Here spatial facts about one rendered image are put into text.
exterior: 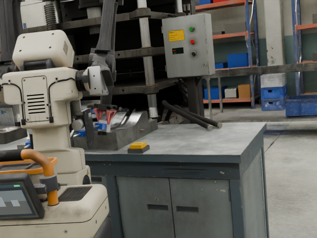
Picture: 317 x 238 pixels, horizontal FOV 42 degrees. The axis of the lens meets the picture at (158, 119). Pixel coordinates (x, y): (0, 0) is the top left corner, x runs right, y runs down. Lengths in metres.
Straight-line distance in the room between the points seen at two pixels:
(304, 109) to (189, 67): 3.04
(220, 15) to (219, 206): 7.16
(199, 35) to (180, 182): 1.12
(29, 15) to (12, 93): 9.98
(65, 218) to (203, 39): 1.70
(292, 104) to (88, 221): 4.50
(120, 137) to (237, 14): 6.89
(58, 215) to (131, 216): 0.83
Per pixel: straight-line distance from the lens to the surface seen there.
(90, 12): 3.31
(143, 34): 2.72
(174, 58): 2.78
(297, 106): 5.58
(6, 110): 7.58
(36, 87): 1.65
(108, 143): 2.07
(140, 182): 2.03
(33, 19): 11.52
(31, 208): 1.34
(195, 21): 2.73
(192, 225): 2.01
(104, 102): 2.04
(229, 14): 8.79
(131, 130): 2.18
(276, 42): 8.25
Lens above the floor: 1.26
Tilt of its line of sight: 9 degrees down
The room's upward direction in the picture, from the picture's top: 6 degrees counter-clockwise
